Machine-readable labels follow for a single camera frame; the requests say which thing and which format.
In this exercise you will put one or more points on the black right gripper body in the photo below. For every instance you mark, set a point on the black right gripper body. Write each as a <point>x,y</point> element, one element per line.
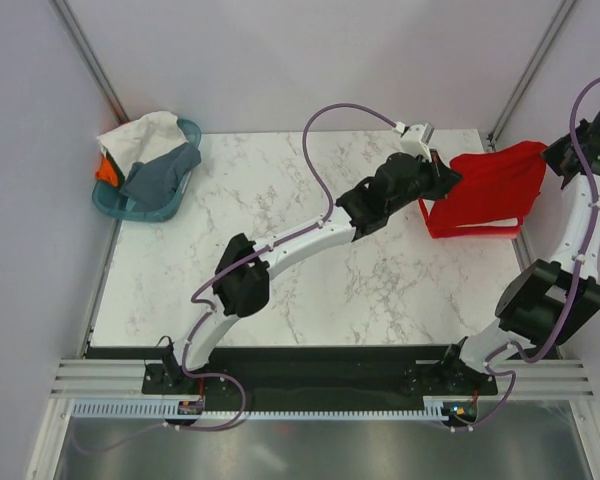
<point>557,153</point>

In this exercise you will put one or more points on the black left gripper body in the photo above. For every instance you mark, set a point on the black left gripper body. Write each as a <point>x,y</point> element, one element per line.
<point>428,184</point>

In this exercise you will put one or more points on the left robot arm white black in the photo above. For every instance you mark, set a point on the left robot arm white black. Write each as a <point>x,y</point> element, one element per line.
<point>241,284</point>

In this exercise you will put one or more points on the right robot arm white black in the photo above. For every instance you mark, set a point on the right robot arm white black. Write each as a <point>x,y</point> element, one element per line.
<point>552,299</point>

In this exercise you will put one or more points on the folded white t shirt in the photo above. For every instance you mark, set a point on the folded white t shirt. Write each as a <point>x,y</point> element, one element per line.
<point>505,223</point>

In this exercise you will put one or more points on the grey blue t shirt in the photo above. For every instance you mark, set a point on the grey blue t shirt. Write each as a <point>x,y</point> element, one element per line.
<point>156,185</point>

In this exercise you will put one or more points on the crumpled white t shirt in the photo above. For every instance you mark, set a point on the crumpled white t shirt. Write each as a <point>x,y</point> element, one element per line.
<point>142,140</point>

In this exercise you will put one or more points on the teal plastic basket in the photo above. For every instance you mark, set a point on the teal plastic basket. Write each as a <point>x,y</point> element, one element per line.
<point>109,201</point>

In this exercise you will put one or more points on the orange t shirt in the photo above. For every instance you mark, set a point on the orange t shirt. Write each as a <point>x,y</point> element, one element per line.
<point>107,172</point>

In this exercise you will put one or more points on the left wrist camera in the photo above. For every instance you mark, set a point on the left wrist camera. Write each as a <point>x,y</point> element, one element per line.
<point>414,139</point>

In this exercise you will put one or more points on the right aluminium frame post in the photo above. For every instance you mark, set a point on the right aluminium frame post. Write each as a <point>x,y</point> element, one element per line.
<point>550,35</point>

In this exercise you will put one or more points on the aluminium frame post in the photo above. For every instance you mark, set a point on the aluminium frame post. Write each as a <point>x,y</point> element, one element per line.
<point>87,54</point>
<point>550,35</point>

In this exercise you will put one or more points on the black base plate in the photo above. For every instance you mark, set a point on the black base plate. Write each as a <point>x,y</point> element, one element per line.
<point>310,378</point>

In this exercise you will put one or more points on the white slotted cable duct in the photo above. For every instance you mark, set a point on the white slotted cable duct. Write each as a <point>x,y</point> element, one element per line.
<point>163,409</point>

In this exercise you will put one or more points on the left aluminium frame post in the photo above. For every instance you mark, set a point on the left aluminium frame post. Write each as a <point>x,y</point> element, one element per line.
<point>87,54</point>

